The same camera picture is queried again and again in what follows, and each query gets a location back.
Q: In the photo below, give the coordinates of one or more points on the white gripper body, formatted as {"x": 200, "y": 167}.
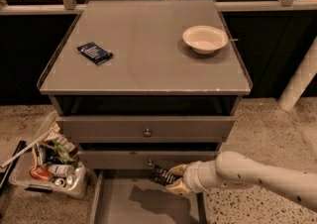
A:
{"x": 191, "y": 176}

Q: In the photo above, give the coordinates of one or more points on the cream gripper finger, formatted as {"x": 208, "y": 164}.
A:
{"x": 178, "y": 170}
{"x": 178, "y": 187}

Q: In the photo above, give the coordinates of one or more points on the black chocolate rxbar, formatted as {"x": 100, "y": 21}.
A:
{"x": 162, "y": 176}

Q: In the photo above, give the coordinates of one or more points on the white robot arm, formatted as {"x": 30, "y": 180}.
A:
{"x": 233, "y": 170}

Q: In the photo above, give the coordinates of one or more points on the grey bottom drawer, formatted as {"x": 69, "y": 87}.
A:
{"x": 129, "y": 197}

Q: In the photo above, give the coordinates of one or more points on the grey drawer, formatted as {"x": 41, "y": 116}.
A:
{"x": 129, "y": 197}
{"x": 142, "y": 159}
{"x": 146, "y": 129}

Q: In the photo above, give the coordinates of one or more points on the grey middle drawer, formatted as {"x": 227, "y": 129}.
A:
{"x": 142, "y": 159}

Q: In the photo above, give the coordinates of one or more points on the grey drawer cabinet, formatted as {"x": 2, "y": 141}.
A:
{"x": 153, "y": 72}

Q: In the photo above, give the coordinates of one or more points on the grey top drawer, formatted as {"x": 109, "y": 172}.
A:
{"x": 146, "y": 129}

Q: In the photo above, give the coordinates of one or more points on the white bottle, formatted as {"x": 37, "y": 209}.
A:
{"x": 60, "y": 170}

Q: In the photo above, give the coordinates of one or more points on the green snack bag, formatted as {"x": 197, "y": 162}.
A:
{"x": 65, "y": 156}

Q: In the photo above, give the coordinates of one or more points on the clear plastic bin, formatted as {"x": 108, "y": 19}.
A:
{"x": 51, "y": 163}

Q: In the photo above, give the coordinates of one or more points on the white bowl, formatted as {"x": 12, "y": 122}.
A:
{"x": 205, "y": 40}

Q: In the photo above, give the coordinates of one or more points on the red soda can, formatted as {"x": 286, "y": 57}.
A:
{"x": 40, "y": 173}

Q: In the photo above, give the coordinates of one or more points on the blue snack bar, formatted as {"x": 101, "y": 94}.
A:
{"x": 94, "y": 53}

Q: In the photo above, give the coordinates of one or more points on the white post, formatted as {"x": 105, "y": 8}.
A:
{"x": 300, "y": 79}

